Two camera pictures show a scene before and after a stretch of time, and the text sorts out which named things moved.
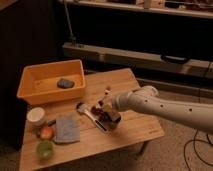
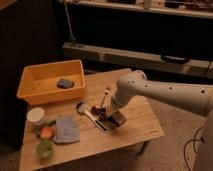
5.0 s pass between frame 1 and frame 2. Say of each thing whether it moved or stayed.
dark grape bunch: stayed
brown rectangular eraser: moved
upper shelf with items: stayed
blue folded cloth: stayed
